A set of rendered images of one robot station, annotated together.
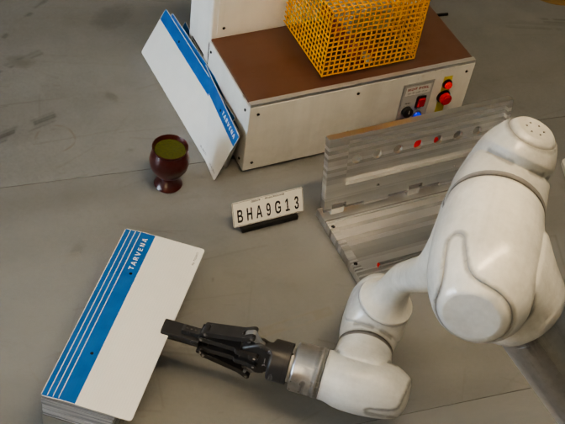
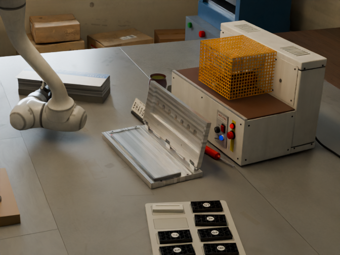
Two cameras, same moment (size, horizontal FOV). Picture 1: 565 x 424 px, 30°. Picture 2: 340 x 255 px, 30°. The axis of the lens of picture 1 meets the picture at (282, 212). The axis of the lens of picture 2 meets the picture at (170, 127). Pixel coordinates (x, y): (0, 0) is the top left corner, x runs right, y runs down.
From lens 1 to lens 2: 303 cm
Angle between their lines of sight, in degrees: 73
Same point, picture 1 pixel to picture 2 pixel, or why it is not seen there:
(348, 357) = (31, 98)
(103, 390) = (28, 73)
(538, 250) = not seen: outside the picture
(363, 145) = (160, 96)
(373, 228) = (138, 136)
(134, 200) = (144, 93)
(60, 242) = (116, 82)
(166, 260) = (92, 80)
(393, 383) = (17, 107)
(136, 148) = not seen: hidden behind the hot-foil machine
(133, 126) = not seen: hidden behind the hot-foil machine
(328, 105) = (193, 95)
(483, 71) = (302, 180)
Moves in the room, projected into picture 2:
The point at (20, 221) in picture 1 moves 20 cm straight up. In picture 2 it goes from (126, 76) to (126, 37)
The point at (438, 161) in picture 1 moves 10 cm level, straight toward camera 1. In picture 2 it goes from (178, 135) to (152, 132)
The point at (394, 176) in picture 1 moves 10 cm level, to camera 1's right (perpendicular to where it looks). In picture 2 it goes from (163, 125) to (161, 137)
